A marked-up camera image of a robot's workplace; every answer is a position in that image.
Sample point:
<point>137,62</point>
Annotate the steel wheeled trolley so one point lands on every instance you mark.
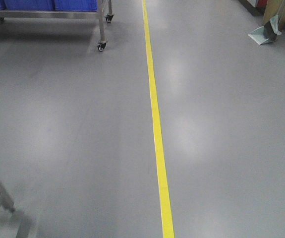
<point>46,9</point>

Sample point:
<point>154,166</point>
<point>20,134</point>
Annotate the blue bin on trolley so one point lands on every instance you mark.
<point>76,5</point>

